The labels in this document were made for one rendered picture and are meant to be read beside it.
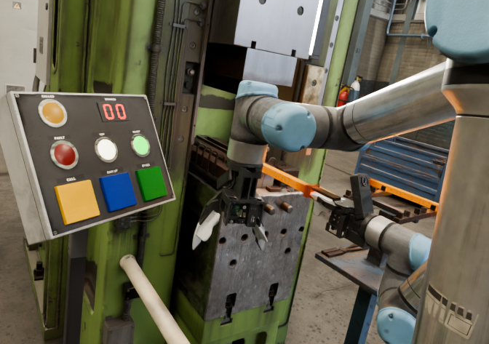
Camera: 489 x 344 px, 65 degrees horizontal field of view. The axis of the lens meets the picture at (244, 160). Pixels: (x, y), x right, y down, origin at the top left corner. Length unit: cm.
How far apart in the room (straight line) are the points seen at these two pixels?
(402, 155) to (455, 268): 473
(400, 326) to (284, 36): 86
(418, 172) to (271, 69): 388
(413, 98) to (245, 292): 103
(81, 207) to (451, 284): 65
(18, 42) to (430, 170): 559
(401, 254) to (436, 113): 43
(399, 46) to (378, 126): 998
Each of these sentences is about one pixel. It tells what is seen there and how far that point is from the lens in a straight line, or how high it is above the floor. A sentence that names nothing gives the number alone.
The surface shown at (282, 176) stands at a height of 101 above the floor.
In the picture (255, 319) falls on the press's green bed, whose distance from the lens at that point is 155.
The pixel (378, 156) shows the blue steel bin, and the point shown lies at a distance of 524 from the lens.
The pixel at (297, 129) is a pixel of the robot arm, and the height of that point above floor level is 123.
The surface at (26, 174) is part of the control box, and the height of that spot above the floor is 106.
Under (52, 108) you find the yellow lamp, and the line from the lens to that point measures 84.
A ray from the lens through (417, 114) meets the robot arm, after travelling 56.
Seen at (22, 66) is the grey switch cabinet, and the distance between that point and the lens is 634.
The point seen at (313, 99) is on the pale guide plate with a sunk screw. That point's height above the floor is 123.
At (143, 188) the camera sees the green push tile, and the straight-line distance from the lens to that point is 91.
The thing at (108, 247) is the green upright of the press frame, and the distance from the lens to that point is 134.
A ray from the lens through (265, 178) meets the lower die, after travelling 133.
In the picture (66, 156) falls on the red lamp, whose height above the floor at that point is 109.
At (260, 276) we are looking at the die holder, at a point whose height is 60.
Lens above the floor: 132
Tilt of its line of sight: 14 degrees down
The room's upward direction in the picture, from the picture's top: 10 degrees clockwise
